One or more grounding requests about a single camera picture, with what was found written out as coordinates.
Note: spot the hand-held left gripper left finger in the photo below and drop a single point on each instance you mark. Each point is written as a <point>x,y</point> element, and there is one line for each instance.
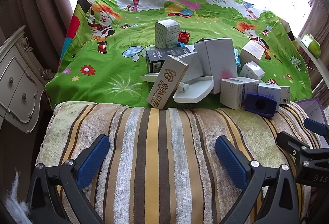
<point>93,159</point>

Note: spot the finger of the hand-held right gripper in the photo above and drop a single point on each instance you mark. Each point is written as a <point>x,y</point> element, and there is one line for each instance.
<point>289,140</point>
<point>316,126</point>

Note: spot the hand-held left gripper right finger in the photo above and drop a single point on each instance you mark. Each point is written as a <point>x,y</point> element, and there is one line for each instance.
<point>231,165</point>

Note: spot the purple cardboard storage box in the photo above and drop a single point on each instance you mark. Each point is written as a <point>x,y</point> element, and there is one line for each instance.
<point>309,108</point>

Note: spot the white rounded switch plate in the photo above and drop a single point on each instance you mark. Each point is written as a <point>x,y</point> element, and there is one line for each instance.
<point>285,95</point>

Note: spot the dark blue plastic case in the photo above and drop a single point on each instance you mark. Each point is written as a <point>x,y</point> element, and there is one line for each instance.
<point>259,105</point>

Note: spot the pale white text box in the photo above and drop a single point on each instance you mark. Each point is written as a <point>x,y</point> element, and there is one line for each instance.
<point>270,90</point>

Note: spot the white box blue label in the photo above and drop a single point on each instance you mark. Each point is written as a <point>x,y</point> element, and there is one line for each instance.
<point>235,91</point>

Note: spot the small white cube box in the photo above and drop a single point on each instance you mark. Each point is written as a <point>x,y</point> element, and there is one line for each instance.
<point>252,69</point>

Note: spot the white box gold emblem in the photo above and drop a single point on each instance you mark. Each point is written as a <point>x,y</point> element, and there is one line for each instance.
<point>253,50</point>

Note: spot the long beige logo box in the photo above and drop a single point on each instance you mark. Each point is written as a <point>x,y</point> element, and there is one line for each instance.
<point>165,82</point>

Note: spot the plain white box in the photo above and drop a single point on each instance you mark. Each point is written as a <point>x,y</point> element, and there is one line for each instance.
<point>191,66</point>

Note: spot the white box with pink stain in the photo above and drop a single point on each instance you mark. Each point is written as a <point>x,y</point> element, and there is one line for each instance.
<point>216,57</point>

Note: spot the black shaver box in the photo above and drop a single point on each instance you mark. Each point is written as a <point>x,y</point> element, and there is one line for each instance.
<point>159,58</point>

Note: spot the red toy car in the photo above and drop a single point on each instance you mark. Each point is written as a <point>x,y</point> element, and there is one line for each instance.
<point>183,37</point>

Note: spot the white curved desk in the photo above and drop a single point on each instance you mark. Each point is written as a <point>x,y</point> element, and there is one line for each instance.
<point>312,61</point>

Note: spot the striped plush towel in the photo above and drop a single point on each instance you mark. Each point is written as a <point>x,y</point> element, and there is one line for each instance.
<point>159,149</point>

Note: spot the green cartoon printed blanket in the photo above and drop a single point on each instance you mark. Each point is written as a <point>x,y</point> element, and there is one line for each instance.
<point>102,80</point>

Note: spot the green tissue pack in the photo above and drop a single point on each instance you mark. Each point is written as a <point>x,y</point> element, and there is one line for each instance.
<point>312,45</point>

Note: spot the white fluffy fur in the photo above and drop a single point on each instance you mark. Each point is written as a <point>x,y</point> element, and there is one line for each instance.
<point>14,203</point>

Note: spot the small teal box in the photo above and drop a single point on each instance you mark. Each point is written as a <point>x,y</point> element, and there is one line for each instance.
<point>237,59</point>

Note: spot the white carved dresser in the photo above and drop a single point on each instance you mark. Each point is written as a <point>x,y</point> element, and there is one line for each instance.
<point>15,85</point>

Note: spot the cream medicine box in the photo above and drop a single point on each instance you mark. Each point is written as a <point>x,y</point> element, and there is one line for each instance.
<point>167,34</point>

